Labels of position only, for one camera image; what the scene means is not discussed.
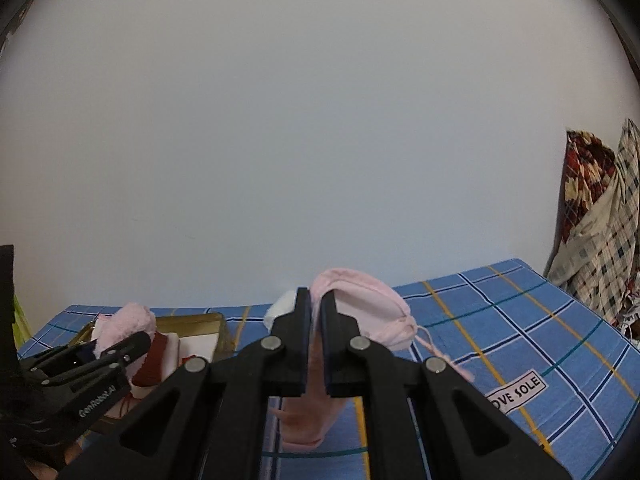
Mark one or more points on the white sponge block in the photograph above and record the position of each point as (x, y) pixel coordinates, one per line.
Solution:
(280, 307)

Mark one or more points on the pink zigzag-edged cloth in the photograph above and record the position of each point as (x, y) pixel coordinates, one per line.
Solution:
(127, 322)

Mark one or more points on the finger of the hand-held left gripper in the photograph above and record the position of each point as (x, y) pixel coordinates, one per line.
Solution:
(120, 347)
(90, 370)

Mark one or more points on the blue plaid bedsheet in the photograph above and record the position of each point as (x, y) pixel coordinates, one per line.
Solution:
(500, 320)

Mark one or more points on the gold tin box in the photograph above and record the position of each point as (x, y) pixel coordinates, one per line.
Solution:
(200, 319)

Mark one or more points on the white flat pad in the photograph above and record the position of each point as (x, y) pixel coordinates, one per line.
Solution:
(197, 347)

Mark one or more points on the beige plaid cloth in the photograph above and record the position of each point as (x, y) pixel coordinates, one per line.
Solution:
(610, 250)

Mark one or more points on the red printed pouch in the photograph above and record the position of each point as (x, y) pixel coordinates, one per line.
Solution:
(152, 360)

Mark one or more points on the green cloth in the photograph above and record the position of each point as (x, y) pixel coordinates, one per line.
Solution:
(21, 320)

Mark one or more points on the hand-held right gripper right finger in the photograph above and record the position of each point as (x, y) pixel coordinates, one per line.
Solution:
(327, 345)

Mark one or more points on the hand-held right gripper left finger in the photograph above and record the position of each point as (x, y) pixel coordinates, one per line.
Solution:
(301, 345)

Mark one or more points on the red floral quilt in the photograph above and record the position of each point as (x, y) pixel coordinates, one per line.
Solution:
(582, 170)

